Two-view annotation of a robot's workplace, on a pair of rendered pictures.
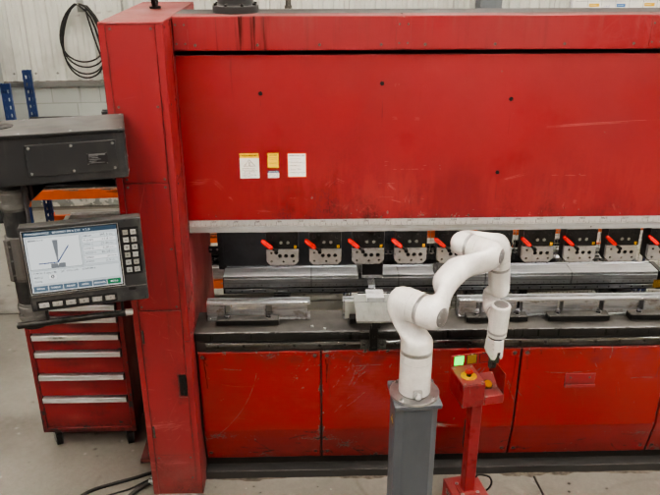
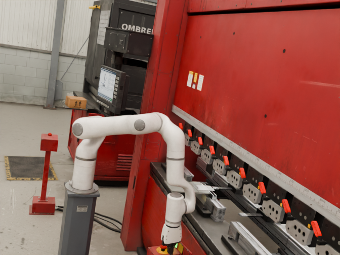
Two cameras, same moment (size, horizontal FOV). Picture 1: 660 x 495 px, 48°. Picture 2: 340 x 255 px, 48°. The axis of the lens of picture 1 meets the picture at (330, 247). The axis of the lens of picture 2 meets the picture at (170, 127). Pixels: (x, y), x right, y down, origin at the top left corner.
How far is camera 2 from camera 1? 3.32 m
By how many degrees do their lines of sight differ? 68
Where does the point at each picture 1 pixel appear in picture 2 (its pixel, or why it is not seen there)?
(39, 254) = (101, 78)
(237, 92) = (196, 36)
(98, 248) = (111, 82)
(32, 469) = not seen: hidden behind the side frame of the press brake
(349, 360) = not seen: hidden behind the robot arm
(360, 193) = (212, 109)
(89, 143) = (121, 35)
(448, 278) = (107, 118)
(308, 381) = (163, 220)
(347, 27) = not seen: outside the picture
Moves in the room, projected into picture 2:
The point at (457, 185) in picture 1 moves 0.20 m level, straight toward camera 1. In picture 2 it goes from (246, 119) to (211, 114)
